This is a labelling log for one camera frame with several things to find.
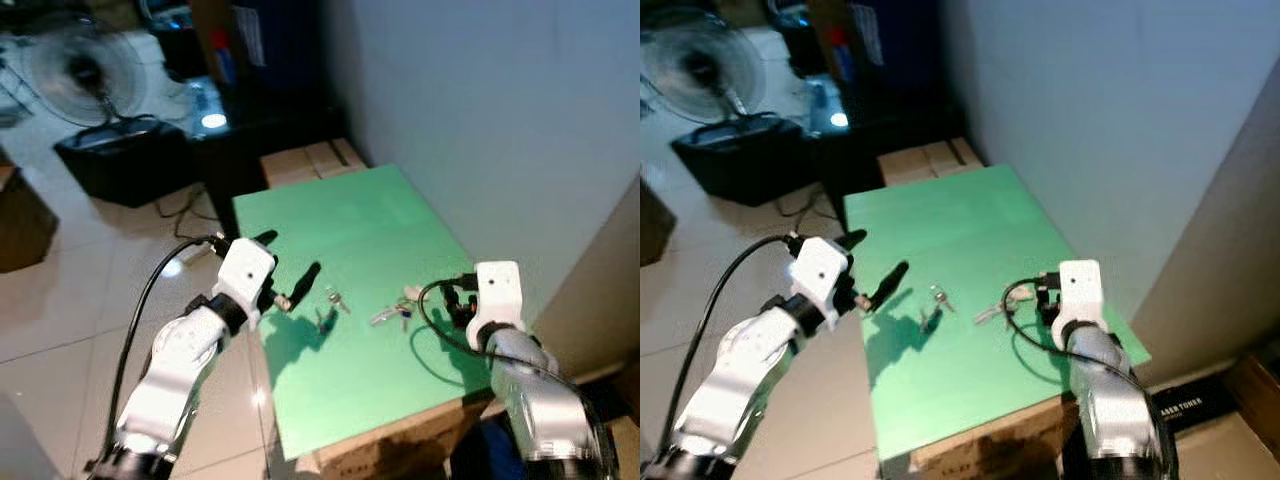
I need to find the dark cabinet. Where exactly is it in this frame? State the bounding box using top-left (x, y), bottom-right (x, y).
top-left (770, 0), bottom-right (969, 233)
top-left (150, 0), bottom-right (349, 237)

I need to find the silver key bunch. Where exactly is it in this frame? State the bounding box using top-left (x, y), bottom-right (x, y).
top-left (368, 286), bottom-right (425, 332)
top-left (973, 288), bottom-right (1033, 328)

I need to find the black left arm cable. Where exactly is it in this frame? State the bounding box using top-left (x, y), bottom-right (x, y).
top-left (103, 233), bottom-right (227, 456)
top-left (664, 232), bottom-right (803, 456)

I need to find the black floor power cord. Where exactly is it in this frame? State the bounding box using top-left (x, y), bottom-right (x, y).
top-left (150, 186), bottom-right (219, 223)
top-left (772, 186), bottom-right (839, 221)

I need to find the red capped blue bottle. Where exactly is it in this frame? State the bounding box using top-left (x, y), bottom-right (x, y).
top-left (207, 28), bottom-right (241, 87)
top-left (824, 24), bottom-right (858, 83)

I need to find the brown cardboard box black tape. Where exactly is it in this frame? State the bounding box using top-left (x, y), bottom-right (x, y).
top-left (1228, 350), bottom-right (1280, 433)

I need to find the brown wooden furniture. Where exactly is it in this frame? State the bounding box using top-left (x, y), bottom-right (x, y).
top-left (0, 160), bottom-right (60, 274)
top-left (640, 178), bottom-right (677, 268)

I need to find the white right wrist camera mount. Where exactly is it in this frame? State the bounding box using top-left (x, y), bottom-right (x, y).
top-left (1047, 259), bottom-right (1104, 347)
top-left (465, 260), bottom-right (527, 351)

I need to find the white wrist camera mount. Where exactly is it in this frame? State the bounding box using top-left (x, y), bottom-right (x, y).
top-left (465, 260), bottom-right (527, 351)
top-left (1047, 259), bottom-right (1104, 347)
top-left (789, 236), bottom-right (852, 328)
top-left (211, 237), bottom-right (278, 332)

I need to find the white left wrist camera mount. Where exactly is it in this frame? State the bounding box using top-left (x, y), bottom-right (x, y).
top-left (789, 236), bottom-right (852, 328)
top-left (211, 237), bottom-right (278, 332)

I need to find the green board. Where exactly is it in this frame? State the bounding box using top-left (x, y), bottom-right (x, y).
top-left (843, 163), bottom-right (1152, 462)
top-left (232, 164), bottom-right (546, 461)

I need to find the white pedestal fan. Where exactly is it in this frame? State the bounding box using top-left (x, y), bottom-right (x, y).
top-left (20, 15), bottom-right (153, 128)
top-left (640, 20), bottom-right (769, 128)

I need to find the black plastic crate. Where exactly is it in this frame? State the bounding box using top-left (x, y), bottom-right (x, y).
top-left (53, 113), bottom-right (198, 209)
top-left (669, 111), bottom-right (818, 207)

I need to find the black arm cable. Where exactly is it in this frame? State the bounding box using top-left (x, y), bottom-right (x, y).
top-left (103, 233), bottom-right (227, 456)
top-left (417, 276), bottom-right (566, 386)
top-left (1002, 276), bottom-right (1151, 386)
top-left (664, 232), bottom-right (803, 456)

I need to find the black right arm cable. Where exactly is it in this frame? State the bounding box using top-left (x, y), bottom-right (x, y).
top-left (1002, 276), bottom-right (1151, 386)
top-left (417, 276), bottom-right (566, 386)

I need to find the black toner box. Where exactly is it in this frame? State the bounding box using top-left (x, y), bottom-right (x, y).
top-left (1150, 374), bottom-right (1240, 434)

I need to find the flat cardboard box taped seam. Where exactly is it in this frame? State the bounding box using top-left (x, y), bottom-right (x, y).
top-left (259, 137), bottom-right (369, 190)

